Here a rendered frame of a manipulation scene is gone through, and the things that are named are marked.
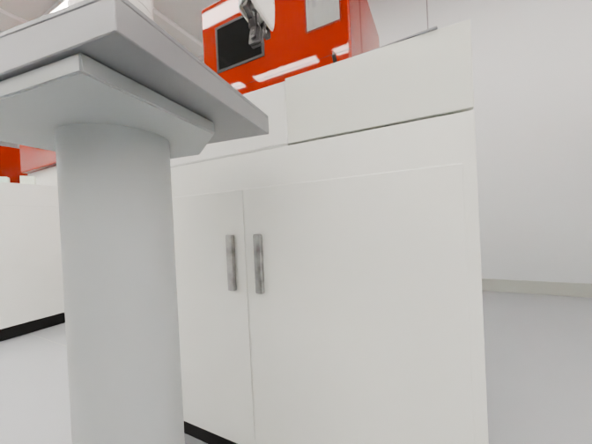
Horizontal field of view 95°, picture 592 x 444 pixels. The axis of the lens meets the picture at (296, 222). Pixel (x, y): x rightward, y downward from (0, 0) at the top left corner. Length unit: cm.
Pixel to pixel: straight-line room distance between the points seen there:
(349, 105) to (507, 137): 224
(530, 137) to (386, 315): 236
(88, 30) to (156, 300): 35
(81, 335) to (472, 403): 62
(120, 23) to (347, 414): 70
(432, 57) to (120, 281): 62
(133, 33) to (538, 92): 275
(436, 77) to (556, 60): 241
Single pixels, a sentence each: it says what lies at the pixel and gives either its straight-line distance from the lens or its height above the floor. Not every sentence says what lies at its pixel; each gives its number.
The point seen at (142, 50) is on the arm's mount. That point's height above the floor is 82.
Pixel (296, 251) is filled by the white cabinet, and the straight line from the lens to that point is 60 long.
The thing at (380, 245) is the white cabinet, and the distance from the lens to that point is 54.
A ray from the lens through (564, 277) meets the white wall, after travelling 281.
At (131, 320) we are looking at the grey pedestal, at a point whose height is 51.
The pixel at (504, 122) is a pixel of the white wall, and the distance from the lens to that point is 278.
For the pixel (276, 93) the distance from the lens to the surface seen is 68.
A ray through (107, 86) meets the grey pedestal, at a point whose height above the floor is 80.
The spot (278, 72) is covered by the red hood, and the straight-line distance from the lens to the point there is 145.
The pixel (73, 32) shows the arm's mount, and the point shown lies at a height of 83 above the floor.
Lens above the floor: 65
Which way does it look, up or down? level
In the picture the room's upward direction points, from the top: 3 degrees counter-clockwise
